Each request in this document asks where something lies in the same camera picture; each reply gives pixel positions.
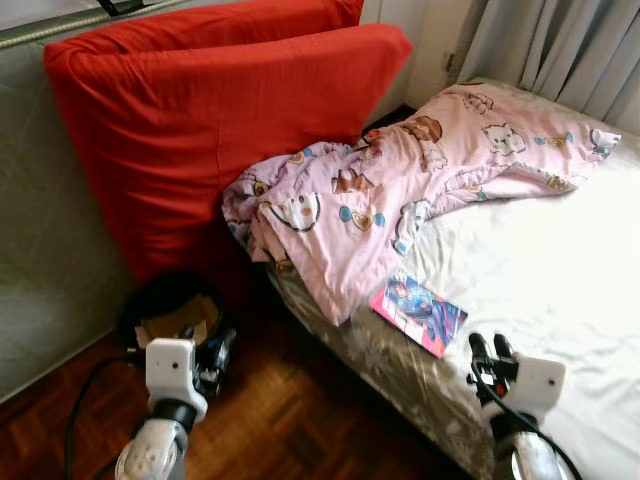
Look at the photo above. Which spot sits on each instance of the colourful anime comic book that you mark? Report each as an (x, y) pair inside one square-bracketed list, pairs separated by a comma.
[(420, 312)]

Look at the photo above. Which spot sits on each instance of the pink cartoon print blanket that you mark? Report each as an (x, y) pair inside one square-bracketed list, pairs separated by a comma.
[(400, 190)]

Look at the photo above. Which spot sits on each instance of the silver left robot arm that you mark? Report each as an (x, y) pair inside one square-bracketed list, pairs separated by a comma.
[(150, 450)]

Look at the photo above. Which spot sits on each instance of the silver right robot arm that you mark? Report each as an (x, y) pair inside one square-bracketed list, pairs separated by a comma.
[(525, 450)]

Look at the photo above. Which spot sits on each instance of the brown cardboard piece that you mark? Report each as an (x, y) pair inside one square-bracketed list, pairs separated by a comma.
[(175, 325)]

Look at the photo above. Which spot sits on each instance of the black round waste bin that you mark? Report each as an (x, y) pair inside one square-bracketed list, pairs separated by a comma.
[(150, 295)]

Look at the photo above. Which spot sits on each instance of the bed with pale floral sheet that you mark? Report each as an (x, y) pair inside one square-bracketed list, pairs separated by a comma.
[(540, 260)]

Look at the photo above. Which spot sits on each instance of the large red cushion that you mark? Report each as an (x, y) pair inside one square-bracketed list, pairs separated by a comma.
[(250, 15), (200, 150)]

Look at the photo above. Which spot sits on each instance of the grey-green quilted mattress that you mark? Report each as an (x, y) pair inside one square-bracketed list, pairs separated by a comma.
[(40, 200)]

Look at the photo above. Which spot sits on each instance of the grey pleated curtain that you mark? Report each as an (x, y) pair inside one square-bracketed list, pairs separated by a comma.
[(560, 50)]

